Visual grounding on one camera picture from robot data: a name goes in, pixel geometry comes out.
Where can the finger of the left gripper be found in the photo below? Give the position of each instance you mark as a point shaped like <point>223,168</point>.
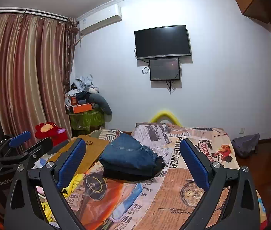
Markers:
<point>37,151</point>
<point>19,139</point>

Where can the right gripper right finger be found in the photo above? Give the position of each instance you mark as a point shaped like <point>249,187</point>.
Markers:
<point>198,164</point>

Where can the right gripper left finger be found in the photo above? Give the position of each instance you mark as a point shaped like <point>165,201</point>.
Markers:
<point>62,178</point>

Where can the blue denim jeans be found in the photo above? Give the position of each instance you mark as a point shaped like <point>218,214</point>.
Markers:
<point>126,151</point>

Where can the pile of white clothes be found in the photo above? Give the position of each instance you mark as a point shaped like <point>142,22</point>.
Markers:
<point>82,84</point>

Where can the yellow cartoon blanket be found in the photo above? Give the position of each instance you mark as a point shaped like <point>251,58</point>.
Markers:
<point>60,193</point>

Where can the red plush toy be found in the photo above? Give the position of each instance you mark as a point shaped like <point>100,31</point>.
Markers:
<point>51,130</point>

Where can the brown paw print mat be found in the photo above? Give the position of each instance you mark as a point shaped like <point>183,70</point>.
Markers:
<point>85,153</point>

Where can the dark bag on floor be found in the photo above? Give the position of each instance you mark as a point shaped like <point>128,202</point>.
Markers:
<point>246,145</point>

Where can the newspaper print bed blanket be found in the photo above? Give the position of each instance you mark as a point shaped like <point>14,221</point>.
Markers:
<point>164,202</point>

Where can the green cloth covered stand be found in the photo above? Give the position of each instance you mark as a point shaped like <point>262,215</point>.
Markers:
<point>86,122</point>

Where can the orange box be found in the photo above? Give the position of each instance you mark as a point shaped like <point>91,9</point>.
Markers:
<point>82,108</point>

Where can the black folded garment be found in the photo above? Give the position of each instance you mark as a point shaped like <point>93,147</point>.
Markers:
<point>132,174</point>

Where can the yellow curved pillow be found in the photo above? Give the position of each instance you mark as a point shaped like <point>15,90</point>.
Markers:
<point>168,115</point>

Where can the grey plush pillow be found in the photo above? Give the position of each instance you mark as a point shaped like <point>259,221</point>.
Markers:
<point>101,102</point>

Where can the striped red beige curtain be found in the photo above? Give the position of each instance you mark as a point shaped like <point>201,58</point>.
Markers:
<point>36,58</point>

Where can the white air conditioner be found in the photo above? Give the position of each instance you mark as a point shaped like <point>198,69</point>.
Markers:
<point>99,19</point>

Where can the small wall monitor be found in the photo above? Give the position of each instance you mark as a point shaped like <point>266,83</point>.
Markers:
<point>165,69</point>

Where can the black wall television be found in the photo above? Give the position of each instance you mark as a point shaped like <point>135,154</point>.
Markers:
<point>164,41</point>

